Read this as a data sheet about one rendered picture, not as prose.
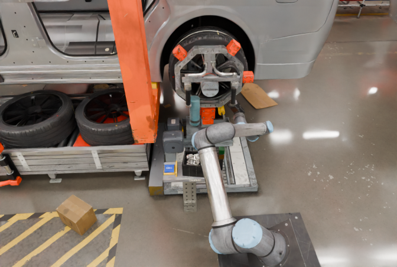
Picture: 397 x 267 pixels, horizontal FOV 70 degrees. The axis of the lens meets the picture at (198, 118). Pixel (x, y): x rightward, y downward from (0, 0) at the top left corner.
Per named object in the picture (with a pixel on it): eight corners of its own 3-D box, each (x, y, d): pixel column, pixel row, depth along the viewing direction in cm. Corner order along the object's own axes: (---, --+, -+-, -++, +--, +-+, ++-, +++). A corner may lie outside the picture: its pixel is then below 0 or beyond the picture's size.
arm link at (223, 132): (219, 119, 166) (272, 118, 218) (204, 126, 174) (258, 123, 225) (224, 139, 164) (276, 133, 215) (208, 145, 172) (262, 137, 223)
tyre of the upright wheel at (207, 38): (259, 57, 253) (203, 7, 224) (264, 70, 234) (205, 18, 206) (208, 104, 282) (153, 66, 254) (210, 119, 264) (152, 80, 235)
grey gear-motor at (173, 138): (184, 135, 292) (183, 107, 270) (184, 166, 259) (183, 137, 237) (166, 136, 291) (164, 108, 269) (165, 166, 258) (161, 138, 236)
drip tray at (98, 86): (132, 82, 388) (131, 80, 386) (123, 100, 356) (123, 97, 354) (94, 81, 390) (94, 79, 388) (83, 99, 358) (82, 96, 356)
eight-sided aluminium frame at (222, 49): (238, 102, 251) (244, 44, 217) (240, 107, 246) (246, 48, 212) (176, 104, 249) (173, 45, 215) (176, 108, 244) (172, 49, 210)
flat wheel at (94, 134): (145, 101, 307) (142, 82, 292) (158, 140, 258) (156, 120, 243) (80, 113, 290) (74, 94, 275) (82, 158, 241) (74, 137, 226)
